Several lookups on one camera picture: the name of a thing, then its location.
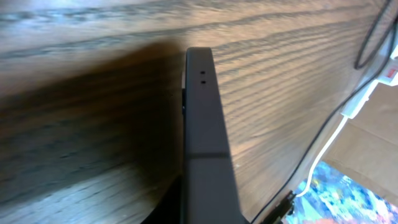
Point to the blue Galaxy smartphone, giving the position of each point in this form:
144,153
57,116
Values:
209,187

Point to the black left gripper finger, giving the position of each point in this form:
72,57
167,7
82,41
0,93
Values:
168,210

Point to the white power strip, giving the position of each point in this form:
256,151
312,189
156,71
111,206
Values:
382,69

